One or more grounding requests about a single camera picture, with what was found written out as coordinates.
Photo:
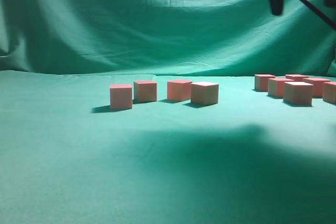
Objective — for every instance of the pink cube column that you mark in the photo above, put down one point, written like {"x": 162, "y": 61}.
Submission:
{"x": 145, "y": 91}
{"x": 261, "y": 82}
{"x": 179, "y": 90}
{"x": 121, "y": 96}
{"x": 204, "y": 93}
{"x": 318, "y": 84}
{"x": 329, "y": 92}
{"x": 296, "y": 77}
{"x": 276, "y": 86}
{"x": 298, "y": 93}

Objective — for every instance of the green cloth backdrop and cover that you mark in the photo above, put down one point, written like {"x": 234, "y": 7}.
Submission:
{"x": 67, "y": 157}

